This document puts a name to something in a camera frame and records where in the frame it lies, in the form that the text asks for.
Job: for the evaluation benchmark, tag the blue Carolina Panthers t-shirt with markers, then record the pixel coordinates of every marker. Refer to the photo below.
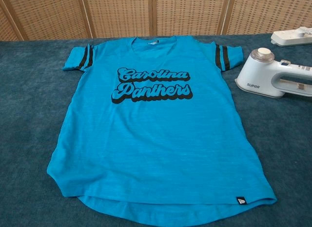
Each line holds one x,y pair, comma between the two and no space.
156,139

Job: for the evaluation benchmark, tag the white plug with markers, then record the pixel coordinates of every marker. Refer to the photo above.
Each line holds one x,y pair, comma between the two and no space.
303,31

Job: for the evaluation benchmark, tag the white power strip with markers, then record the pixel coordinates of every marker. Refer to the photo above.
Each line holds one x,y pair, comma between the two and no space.
282,40

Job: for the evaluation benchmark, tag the wicker folding screen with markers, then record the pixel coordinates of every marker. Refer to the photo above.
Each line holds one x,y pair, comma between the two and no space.
117,14

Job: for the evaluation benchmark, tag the white handheld garment steamer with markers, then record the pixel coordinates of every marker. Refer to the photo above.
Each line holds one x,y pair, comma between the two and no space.
253,73

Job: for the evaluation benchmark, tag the teal plush table cloth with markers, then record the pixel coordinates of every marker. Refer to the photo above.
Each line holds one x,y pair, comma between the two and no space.
29,114

